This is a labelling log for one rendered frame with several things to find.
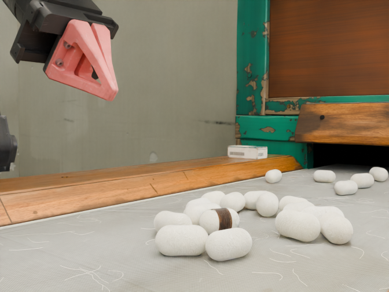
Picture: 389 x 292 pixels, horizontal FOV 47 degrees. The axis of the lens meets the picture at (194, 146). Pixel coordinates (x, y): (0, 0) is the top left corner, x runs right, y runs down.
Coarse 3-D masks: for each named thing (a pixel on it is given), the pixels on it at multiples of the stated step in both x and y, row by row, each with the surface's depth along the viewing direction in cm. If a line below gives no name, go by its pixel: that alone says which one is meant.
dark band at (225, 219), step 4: (220, 208) 36; (224, 208) 36; (216, 212) 35; (220, 212) 35; (224, 212) 36; (228, 212) 36; (220, 216) 35; (224, 216) 35; (228, 216) 35; (220, 220) 35; (224, 220) 35; (228, 220) 35; (220, 224) 35; (224, 224) 35; (228, 224) 35; (220, 228) 35; (224, 228) 35; (228, 228) 35
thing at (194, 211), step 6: (192, 204) 37; (198, 204) 37; (204, 204) 37; (210, 204) 38; (216, 204) 38; (186, 210) 37; (192, 210) 36; (198, 210) 36; (204, 210) 37; (192, 216) 36; (198, 216) 36; (192, 222) 36; (198, 222) 36
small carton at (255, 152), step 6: (228, 150) 79; (234, 150) 78; (240, 150) 77; (246, 150) 77; (252, 150) 76; (258, 150) 76; (264, 150) 77; (228, 156) 79; (234, 156) 78; (240, 156) 77; (246, 156) 77; (252, 156) 76; (258, 156) 76; (264, 156) 77
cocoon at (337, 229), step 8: (328, 216) 34; (336, 216) 33; (320, 224) 34; (328, 224) 33; (336, 224) 32; (344, 224) 32; (328, 232) 33; (336, 232) 32; (344, 232) 32; (352, 232) 32; (336, 240) 32; (344, 240) 32
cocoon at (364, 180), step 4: (352, 176) 60; (356, 176) 60; (360, 176) 60; (364, 176) 60; (368, 176) 60; (372, 176) 61; (352, 180) 60; (356, 180) 60; (360, 180) 59; (364, 180) 60; (368, 180) 60; (372, 180) 60; (360, 184) 59; (364, 184) 60; (368, 184) 60; (372, 184) 61
